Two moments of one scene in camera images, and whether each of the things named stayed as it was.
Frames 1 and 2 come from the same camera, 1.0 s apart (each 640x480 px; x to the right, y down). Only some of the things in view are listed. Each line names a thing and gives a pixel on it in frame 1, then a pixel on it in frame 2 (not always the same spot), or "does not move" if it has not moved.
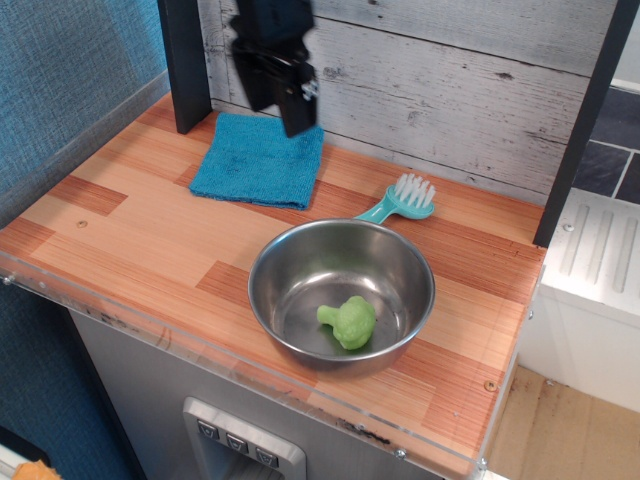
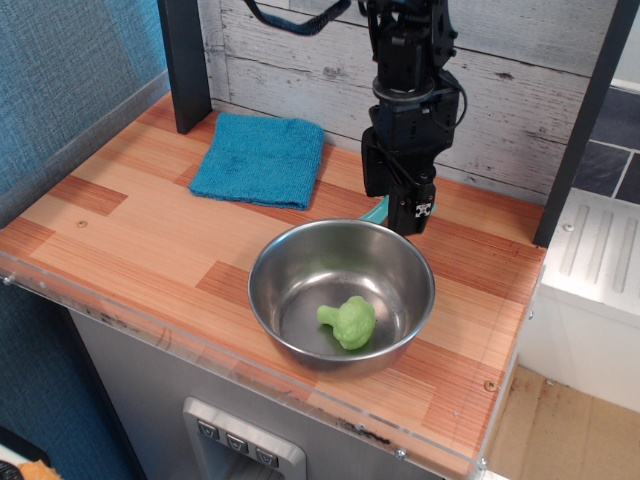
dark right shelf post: (588, 114) does not move
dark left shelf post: (185, 52) does not move
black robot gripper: (272, 57) to (410, 129)
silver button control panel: (227, 446) does not move
